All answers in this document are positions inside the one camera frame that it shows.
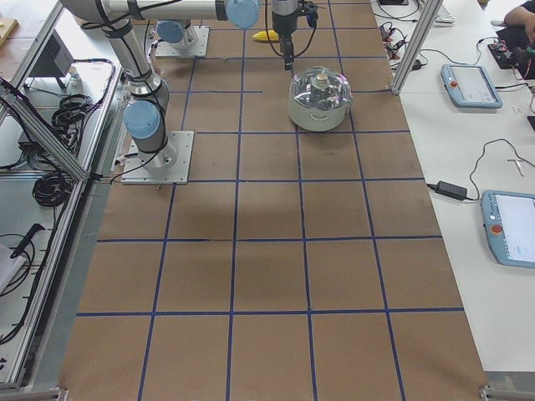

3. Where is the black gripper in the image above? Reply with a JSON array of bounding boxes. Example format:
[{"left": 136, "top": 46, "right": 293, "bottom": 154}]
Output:
[{"left": 272, "top": 0, "right": 298, "bottom": 70}]

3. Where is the yellow corn cob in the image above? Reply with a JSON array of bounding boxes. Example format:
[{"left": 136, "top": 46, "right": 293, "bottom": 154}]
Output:
[{"left": 252, "top": 29, "right": 279, "bottom": 43}]

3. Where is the pale green metal pot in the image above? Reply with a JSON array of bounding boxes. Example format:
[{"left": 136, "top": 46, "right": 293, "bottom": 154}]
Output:
[{"left": 288, "top": 96, "right": 353, "bottom": 132}]

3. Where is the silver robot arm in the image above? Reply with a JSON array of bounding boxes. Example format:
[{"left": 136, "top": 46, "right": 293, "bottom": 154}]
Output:
[
  {"left": 61, "top": 1, "right": 260, "bottom": 99},
  {"left": 156, "top": 20, "right": 198, "bottom": 49}
]

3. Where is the person forearm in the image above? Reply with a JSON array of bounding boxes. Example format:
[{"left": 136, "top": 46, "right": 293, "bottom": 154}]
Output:
[{"left": 504, "top": 1, "right": 534, "bottom": 32}]

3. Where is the far blue teach pendant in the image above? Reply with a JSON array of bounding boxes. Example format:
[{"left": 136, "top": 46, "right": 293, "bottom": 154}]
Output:
[{"left": 441, "top": 64, "right": 502, "bottom": 109}]

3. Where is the blue teach pendant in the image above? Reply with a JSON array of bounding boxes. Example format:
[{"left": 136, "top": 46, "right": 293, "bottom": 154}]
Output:
[
  {"left": 441, "top": 64, "right": 502, "bottom": 109},
  {"left": 481, "top": 190, "right": 534, "bottom": 269}
]

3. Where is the black power adapter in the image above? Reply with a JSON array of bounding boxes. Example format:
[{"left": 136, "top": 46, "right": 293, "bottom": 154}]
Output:
[{"left": 426, "top": 180, "right": 467, "bottom": 201}]

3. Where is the brown paper table mat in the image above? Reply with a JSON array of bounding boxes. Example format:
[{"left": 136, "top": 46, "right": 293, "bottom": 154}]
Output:
[{"left": 59, "top": 1, "right": 485, "bottom": 400}]

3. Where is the black electronics box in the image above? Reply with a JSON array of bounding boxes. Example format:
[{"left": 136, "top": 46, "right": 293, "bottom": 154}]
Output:
[{"left": 28, "top": 30, "right": 74, "bottom": 89}]

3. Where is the near blue teach pendant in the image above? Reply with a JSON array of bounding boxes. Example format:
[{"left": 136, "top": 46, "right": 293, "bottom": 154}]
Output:
[{"left": 481, "top": 190, "right": 534, "bottom": 269}]

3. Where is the aluminium frame post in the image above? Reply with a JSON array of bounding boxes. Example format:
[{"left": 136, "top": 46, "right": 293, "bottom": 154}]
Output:
[{"left": 391, "top": 0, "right": 442, "bottom": 95}]

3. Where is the circuit board with wires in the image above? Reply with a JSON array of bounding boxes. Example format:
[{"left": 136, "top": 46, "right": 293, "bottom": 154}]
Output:
[{"left": 487, "top": 41, "right": 527, "bottom": 69}]

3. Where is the metal T bracket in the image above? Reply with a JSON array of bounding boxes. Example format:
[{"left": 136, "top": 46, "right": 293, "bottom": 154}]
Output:
[{"left": 507, "top": 159, "right": 525, "bottom": 176}]

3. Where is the black cable coil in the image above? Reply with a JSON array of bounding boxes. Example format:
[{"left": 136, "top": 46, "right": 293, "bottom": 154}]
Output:
[{"left": 32, "top": 171, "right": 72, "bottom": 209}]

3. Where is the aluminium side frame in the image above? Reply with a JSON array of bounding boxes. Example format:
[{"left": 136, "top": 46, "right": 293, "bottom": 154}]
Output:
[{"left": 1, "top": 1, "right": 122, "bottom": 393}]

